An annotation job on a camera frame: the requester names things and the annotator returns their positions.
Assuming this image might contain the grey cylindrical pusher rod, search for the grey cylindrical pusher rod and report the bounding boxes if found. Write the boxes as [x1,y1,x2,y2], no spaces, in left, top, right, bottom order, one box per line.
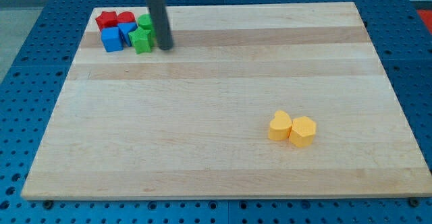
[146,0,174,51]

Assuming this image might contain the green round block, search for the green round block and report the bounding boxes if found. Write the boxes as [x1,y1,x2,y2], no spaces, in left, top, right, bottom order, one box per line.
[137,13,156,38]

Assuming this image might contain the red half-round block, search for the red half-round block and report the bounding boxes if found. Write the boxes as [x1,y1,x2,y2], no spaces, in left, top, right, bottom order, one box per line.
[116,11,136,24]

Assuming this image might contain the green star block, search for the green star block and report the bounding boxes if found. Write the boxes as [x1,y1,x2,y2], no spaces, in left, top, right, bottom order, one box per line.
[128,27,153,54]

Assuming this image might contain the blue triangular block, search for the blue triangular block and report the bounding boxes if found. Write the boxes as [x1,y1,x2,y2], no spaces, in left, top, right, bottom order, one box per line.
[117,22,137,47]

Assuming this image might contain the red star block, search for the red star block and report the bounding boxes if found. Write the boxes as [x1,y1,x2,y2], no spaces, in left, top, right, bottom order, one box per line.
[95,11,117,31]

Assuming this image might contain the blue cube block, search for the blue cube block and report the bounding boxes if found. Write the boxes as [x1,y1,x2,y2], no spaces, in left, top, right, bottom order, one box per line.
[101,27,124,53]

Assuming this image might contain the wooden board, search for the wooden board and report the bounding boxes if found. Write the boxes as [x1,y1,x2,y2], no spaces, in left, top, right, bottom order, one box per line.
[21,2,431,200]

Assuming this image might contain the yellow heart block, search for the yellow heart block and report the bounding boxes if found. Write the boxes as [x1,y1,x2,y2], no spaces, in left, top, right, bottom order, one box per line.
[267,110,292,141]

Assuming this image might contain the yellow hexagon block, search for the yellow hexagon block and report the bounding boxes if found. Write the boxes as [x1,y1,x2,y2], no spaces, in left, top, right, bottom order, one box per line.
[289,116,317,148]

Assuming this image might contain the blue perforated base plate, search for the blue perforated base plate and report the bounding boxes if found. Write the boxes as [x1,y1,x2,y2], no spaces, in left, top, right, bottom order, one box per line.
[1,0,431,223]

